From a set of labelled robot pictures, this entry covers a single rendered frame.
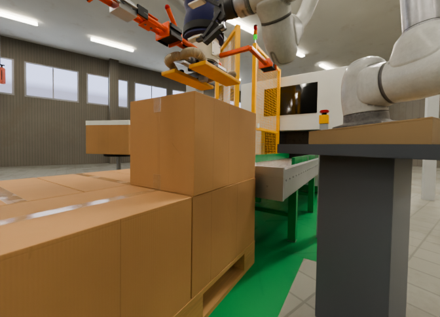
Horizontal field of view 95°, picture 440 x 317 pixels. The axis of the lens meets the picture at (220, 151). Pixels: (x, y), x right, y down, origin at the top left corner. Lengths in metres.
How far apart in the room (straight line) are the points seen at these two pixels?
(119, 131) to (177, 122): 1.84
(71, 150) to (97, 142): 6.11
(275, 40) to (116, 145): 2.21
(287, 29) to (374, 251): 0.82
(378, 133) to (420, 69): 0.21
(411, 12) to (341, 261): 0.89
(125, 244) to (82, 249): 0.11
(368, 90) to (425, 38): 0.19
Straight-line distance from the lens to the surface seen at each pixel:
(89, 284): 0.64
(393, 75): 0.91
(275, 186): 1.33
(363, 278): 1.01
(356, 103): 0.97
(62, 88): 9.10
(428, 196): 4.23
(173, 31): 1.03
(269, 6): 0.78
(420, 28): 0.92
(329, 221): 0.99
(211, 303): 1.15
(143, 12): 0.95
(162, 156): 0.89
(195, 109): 0.78
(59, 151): 8.92
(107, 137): 2.74
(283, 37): 0.80
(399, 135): 0.80
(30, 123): 9.00
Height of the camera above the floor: 0.74
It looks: 2 degrees down
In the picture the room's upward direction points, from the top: 1 degrees clockwise
